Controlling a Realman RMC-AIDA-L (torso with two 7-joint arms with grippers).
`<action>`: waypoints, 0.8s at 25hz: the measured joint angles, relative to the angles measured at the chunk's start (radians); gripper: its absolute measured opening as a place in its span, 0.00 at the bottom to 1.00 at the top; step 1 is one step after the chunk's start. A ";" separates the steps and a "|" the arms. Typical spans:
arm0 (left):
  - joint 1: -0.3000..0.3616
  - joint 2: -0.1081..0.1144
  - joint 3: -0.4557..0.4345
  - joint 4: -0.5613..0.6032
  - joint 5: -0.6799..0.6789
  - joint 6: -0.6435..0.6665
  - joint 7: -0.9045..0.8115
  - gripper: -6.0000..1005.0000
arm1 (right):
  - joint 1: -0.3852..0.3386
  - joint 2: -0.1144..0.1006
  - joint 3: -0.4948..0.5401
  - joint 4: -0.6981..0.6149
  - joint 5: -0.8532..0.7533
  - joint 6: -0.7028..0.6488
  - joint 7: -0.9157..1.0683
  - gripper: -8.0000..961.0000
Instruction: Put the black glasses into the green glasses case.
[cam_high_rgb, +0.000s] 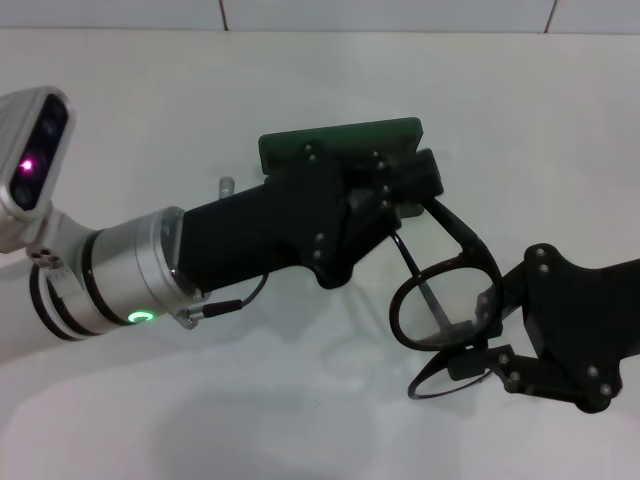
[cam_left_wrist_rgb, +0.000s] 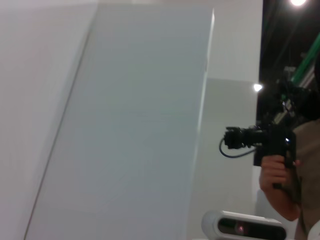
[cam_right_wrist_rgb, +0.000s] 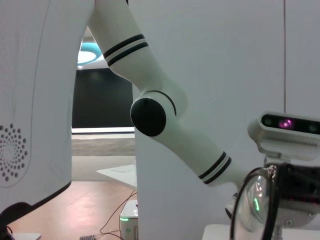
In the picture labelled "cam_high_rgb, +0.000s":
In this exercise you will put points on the green glasses case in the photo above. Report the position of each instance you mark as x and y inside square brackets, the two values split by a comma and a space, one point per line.
[280, 145]

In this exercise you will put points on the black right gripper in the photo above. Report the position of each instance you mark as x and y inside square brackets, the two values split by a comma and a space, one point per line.
[585, 320]

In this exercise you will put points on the silver connector pin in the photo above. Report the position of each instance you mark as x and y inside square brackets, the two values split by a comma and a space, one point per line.
[226, 187]

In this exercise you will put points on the black glasses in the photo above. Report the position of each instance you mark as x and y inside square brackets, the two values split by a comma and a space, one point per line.
[462, 231]

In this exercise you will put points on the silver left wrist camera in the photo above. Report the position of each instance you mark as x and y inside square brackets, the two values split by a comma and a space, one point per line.
[35, 145]

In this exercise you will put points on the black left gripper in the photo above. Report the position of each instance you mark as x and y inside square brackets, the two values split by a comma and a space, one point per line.
[280, 225]

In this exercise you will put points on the left camera mount bracket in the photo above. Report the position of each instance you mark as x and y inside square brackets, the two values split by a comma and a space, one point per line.
[50, 235]

